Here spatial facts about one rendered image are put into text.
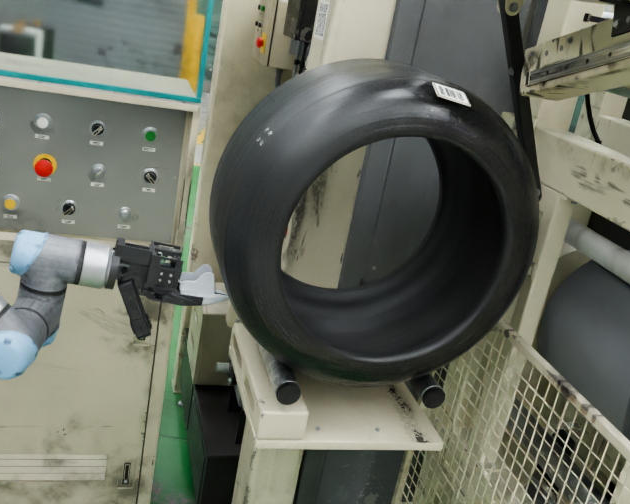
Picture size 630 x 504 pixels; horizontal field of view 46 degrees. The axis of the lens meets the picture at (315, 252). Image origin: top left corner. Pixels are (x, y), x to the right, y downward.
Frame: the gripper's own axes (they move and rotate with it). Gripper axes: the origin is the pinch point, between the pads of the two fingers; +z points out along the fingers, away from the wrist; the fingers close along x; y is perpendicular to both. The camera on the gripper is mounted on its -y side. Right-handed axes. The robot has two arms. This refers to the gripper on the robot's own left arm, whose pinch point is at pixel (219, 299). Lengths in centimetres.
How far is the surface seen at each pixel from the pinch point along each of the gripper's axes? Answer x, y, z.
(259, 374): 1.0, -14.3, 11.7
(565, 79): 3, 54, 52
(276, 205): -12.0, 22.5, 1.7
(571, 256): 44, 12, 101
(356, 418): -4.1, -17.9, 31.7
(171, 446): 99, -100, 21
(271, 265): -12.3, 12.6, 3.7
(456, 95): -11, 46, 25
